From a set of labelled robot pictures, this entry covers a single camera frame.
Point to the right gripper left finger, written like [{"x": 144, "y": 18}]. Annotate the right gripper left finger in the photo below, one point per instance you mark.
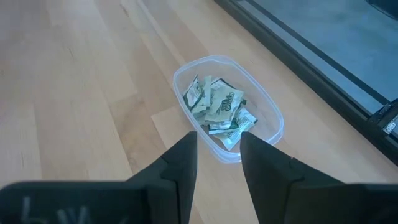
[{"x": 174, "y": 193}]

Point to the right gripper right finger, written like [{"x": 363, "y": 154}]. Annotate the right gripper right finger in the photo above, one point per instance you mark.
[{"x": 273, "y": 193}]

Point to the green tea bag packet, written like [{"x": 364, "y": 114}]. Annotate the green tea bag packet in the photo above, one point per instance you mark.
[
  {"x": 206, "y": 99},
  {"x": 224, "y": 104},
  {"x": 194, "y": 91},
  {"x": 239, "y": 121},
  {"x": 231, "y": 140}
]

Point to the clear plastic container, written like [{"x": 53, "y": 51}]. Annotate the clear plastic container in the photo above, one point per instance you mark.
[{"x": 264, "y": 102}]

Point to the black aluminium table frame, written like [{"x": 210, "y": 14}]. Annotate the black aluminium table frame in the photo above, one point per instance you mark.
[{"x": 311, "y": 75}]

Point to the black frame clamp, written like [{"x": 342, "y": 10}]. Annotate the black frame clamp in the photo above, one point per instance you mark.
[{"x": 385, "y": 118}]

